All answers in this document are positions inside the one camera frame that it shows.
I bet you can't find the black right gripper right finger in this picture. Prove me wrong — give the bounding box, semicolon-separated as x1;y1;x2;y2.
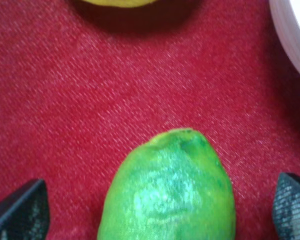
272;172;300;240

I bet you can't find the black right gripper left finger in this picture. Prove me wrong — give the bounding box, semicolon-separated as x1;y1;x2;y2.
0;178;50;240

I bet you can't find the green toy lime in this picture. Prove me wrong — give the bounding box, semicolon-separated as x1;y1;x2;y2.
96;128;236;240

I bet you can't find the red velvet tablecloth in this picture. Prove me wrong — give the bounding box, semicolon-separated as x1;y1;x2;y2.
0;0;300;240

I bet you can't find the pink plastic bowl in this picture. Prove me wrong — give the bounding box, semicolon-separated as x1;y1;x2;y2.
269;0;300;74

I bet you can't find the yellow toy lemon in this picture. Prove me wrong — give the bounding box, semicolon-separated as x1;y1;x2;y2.
84;0;156;8

